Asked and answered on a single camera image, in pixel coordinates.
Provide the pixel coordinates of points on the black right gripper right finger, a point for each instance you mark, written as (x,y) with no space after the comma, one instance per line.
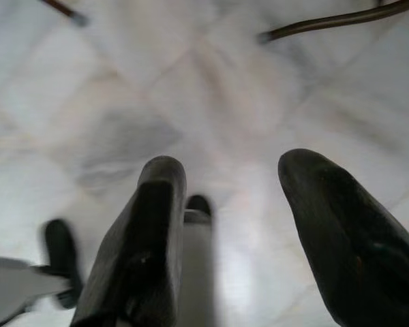
(347,245)

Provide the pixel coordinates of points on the grey robot left leg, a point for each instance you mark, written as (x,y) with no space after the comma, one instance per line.
(13,282)

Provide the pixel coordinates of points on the black robot left foot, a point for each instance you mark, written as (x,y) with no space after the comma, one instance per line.
(59,245)

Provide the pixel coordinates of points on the black robot right foot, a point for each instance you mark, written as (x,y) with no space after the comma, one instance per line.
(198,204)

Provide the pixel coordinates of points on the black robot foot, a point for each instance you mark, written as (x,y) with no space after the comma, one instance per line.
(59,245)
(198,204)

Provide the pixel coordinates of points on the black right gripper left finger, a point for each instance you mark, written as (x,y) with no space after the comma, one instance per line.
(146,245)

